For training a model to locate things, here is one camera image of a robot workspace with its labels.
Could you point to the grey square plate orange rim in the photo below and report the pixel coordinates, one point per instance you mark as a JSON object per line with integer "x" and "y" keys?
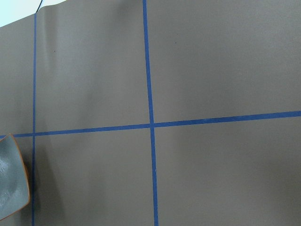
{"x": 14, "y": 179}

